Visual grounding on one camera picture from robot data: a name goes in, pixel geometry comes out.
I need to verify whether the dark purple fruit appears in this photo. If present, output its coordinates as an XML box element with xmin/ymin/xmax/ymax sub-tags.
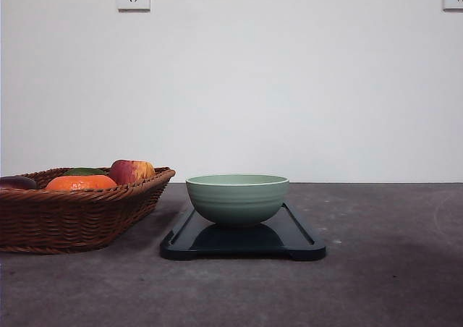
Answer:
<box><xmin>0</xmin><ymin>175</ymin><xmax>37</xmax><ymax>190</ymax></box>

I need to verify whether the green avocado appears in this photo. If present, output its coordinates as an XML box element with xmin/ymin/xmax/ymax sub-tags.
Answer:
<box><xmin>64</xmin><ymin>167</ymin><xmax>106</xmax><ymax>175</ymax></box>

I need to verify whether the red yellow apple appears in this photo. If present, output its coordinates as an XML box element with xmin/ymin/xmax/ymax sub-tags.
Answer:
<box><xmin>109</xmin><ymin>159</ymin><xmax>156</xmax><ymax>184</ymax></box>

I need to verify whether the orange mandarin fruit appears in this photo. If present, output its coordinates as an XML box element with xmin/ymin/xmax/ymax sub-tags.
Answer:
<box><xmin>46</xmin><ymin>175</ymin><xmax>118</xmax><ymax>191</ymax></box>

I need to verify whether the brown wicker basket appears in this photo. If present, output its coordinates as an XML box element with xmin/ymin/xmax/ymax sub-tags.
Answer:
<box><xmin>0</xmin><ymin>167</ymin><xmax>176</xmax><ymax>254</ymax></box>

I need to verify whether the dark teal rectangular tray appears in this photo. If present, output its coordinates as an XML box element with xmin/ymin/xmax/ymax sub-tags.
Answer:
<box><xmin>160</xmin><ymin>202</ymin><xmax>326</xmax><ymax>260</ymax></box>

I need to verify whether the light green bowl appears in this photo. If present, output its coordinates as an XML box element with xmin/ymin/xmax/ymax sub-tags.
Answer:
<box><xmin>186</xmin><ymin>174</ymin><xmax>289</xmax><ymax>226</ymax></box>

